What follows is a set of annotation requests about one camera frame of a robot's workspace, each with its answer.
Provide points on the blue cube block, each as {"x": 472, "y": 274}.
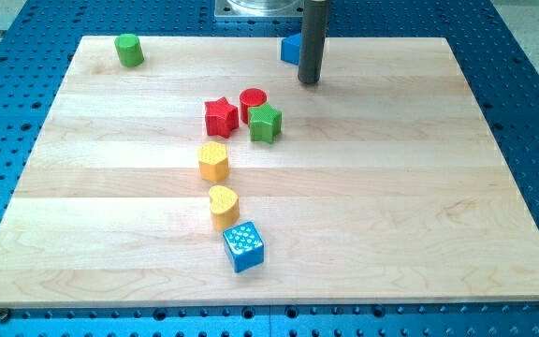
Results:
{"x": 244, "y": 246}

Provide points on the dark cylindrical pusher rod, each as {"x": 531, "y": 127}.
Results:
{"x": 313, "y": 33}

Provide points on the green cylinder block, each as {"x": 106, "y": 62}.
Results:
{"x": 129, "y": 50}

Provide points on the green star block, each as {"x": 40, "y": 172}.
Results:
{"x": 265, "y": 123}

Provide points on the blue block behind rod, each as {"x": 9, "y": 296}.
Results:
{"x": 290, "y": 47}

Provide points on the yellow hexagon block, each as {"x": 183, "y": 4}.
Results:
{"x": 213, "y": 161}

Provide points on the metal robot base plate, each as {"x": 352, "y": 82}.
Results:
{"x": 234, "y": 9}

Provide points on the yellow heart block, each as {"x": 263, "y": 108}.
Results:
{"x": 224, "y": 207}

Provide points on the light wooden board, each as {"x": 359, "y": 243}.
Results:
{"x": 384, "y": 185}

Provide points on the red cylinder block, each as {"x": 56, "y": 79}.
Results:
{"x": 250, "y": 97}

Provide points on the red star block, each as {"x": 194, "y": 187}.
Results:
{"x": 221, "y": 118}

